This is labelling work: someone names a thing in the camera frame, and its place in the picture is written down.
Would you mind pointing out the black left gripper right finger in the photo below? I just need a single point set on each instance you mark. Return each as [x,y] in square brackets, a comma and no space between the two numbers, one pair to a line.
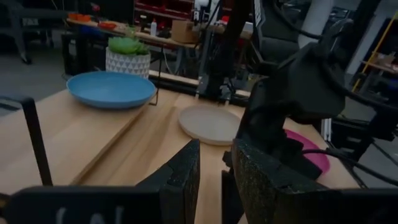
[261,183]

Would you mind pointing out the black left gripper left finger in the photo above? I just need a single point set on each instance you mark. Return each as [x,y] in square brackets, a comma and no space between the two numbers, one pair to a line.
[182,186]

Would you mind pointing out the beige plate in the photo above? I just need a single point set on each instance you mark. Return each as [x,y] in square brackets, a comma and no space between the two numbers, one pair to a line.
[208,124]

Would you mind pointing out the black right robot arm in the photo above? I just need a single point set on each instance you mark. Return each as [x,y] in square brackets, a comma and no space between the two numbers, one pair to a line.
[311,81]

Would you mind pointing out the pink plate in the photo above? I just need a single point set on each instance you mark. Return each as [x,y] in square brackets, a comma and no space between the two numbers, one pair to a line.
[314,155]

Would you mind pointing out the white round pillar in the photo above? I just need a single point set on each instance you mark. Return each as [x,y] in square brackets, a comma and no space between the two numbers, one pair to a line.
[315,21]

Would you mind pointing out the yellow pole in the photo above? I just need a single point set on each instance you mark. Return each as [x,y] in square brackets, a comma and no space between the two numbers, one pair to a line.
[373,53]

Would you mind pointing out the teal plate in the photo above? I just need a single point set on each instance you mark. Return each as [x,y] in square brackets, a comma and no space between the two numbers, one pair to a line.
[110,88]

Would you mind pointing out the cardboard box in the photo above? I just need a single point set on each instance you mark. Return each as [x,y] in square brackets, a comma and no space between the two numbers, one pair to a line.
[184,31]

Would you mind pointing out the succulent in white patterned pot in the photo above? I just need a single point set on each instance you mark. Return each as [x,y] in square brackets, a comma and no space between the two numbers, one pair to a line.
[127,63]

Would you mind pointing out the wooden workbench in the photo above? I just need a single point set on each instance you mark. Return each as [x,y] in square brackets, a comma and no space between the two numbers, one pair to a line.
[161,39]

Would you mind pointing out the white plastic bottle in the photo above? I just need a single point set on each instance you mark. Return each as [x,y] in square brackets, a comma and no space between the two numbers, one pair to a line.
[153,28]

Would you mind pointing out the red storage rack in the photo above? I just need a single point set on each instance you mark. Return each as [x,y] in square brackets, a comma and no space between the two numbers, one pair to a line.
[164,9]

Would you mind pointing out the red tray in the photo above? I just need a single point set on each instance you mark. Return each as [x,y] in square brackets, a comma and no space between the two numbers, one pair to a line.
[107,25]

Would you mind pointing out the orange container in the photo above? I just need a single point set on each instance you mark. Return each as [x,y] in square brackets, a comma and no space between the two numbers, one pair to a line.
[79,17]

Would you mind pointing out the grey metal table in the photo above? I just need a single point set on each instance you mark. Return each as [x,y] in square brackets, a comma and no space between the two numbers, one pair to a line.
[18,28]

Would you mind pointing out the black aluminium rig frame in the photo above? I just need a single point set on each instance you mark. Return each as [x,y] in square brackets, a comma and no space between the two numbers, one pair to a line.
[177,85]

